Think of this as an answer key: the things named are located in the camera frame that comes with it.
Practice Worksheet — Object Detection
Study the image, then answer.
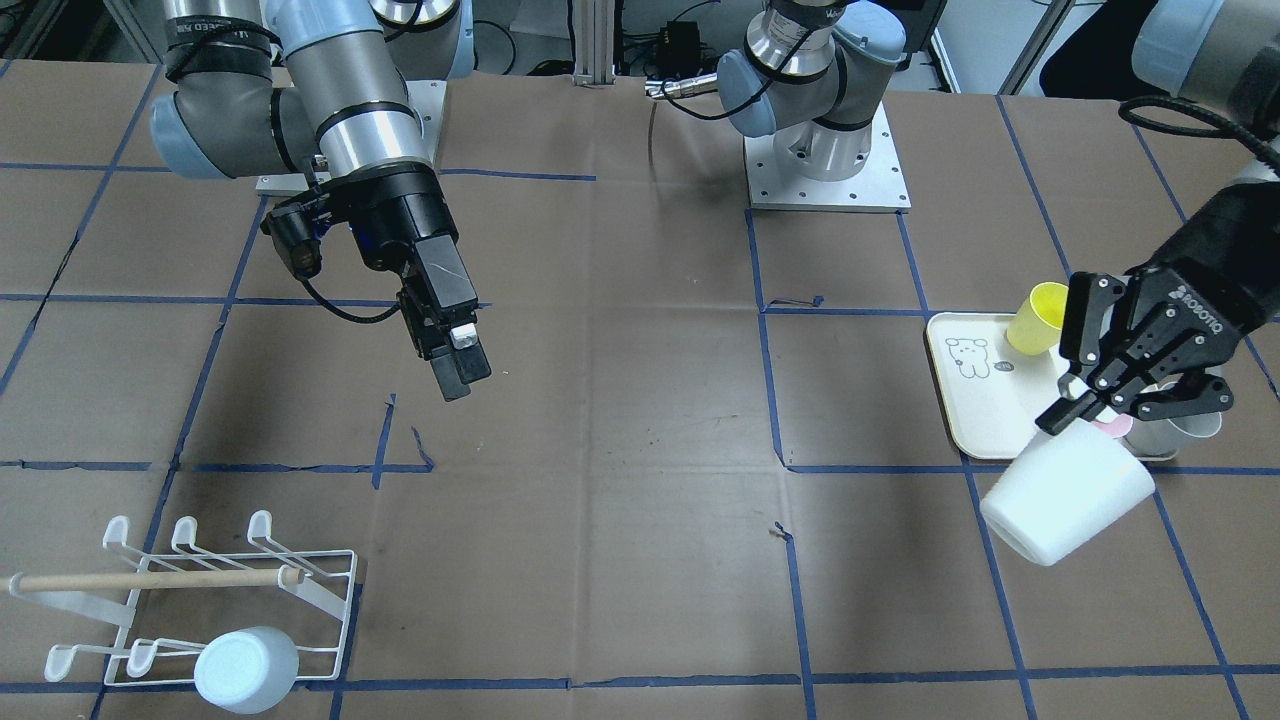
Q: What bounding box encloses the yellow plastic cup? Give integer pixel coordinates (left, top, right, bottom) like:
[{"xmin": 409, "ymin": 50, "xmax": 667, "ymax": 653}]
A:
[{"xmin": 1005, "ymin": 282, "xmax": 1068, "ymax": 356}]

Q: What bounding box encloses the light blue plastic cup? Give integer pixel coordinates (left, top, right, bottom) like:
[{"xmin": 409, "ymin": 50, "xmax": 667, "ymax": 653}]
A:
[{"xmin": 195, "ymin": 626, "xmax": 300, "ymax": 714}]

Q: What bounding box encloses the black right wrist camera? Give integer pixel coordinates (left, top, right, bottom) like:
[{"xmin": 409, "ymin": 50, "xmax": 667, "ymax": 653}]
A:
[{"xmin": 260, "ymin": 193, "xmax": 332, "ymax": 281}]

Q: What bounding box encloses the pink plastic cup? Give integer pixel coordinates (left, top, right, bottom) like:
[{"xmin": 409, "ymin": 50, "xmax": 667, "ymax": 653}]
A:
[{"xmin": 1091, "ymin": 414, "xmax": 1135, "ymax": 439}]

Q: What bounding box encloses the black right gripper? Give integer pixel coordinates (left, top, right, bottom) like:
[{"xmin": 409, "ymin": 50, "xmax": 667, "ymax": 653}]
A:
[{"xmin": 335, "ymin": 165, "xmax": 492, "ymax": 402}]

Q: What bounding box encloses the white wire cup rack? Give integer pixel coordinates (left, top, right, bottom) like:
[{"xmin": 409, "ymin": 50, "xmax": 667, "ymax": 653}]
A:
[{"xmin": 6, "ymin": 510, "xmax": 360, "ymax": 688}]

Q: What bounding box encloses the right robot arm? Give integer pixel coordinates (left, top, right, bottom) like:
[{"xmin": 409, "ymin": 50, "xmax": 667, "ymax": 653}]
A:
[{"xmin": 151, "ymin": 1, "xmax": 492, "ymax": 401}]

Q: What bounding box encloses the cream plastic tray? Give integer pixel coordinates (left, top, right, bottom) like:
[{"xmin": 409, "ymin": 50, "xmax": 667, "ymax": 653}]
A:
[{"xmin": 924, "ymin": 311, "xmax": 1181, "ymax": 462}]

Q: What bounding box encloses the cream white plastic cup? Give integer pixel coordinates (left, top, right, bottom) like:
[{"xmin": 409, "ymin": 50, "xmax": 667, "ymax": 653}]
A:
[{"xmin": 980, "ymin": 420, "xmax": 1155, "ymax": 566}]

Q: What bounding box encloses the grey plastic cup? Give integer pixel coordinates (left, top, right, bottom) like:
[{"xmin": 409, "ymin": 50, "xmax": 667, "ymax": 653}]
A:
[{"xmin": 1123, "ymin": 413, "xmax": 1222, "ymax": 459}]

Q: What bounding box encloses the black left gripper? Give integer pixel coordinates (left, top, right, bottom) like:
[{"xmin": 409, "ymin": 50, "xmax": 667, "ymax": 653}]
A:
[{"xmin": 1034, "ymin": 182, "xmax": 1279, "ymax": 436}]

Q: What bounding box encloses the aluminium frame post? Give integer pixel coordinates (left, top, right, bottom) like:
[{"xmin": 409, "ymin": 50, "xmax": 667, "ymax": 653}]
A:
[{"xmin": 566, "ymin": 0, "xmax": 622, "ymax": 87}]

